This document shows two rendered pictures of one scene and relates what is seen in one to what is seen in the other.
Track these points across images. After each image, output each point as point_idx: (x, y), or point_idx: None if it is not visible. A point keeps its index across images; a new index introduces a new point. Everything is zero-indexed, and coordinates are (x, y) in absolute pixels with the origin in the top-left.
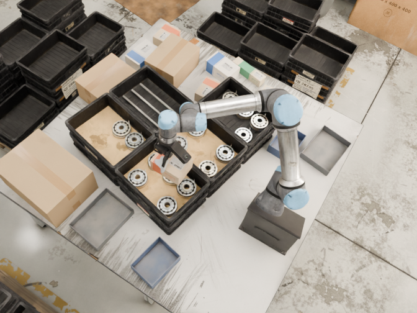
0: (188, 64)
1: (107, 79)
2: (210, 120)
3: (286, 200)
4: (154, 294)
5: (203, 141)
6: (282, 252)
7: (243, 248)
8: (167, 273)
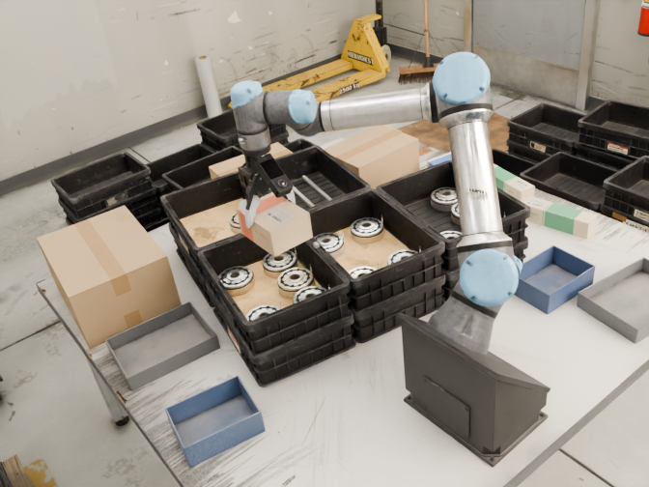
0: (392, 159)
1: None
2: (391, 209)
3: (461, 274)
4: (188, 477)
5: (376, 247)
6: (488, 458)
7: (402, 437)
8: (229, 446)
